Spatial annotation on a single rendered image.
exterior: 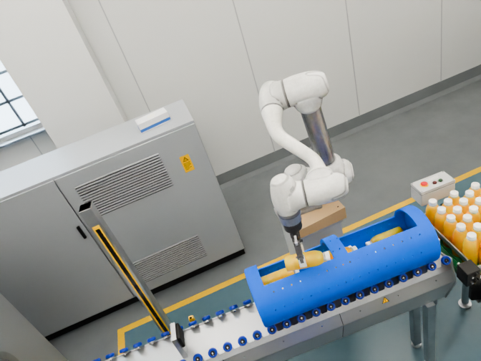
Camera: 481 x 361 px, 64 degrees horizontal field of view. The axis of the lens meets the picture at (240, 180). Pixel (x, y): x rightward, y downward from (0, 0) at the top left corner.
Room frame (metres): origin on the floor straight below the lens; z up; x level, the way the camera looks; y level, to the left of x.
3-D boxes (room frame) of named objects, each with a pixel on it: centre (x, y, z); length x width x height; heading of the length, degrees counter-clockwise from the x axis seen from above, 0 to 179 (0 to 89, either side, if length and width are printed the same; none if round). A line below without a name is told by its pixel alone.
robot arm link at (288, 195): (1.17, -0.15, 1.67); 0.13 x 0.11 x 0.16; 77
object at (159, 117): (2.81, 0.47, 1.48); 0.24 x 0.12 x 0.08; 104
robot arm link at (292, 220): (1.17, -0.14, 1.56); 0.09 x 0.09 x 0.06
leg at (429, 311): (1.19, -0.73, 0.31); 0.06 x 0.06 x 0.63; 2
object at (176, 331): (1.21, 0.53, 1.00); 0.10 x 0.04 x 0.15; 2
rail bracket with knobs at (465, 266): (1.07, -0.85, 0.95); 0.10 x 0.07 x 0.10; 2
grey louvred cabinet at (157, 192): (2.75, 1.27, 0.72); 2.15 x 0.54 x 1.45; 96
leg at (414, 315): (1.33, -0.73, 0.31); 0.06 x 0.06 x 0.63; 2
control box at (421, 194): (1.56, -0.99, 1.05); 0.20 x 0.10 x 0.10; 92
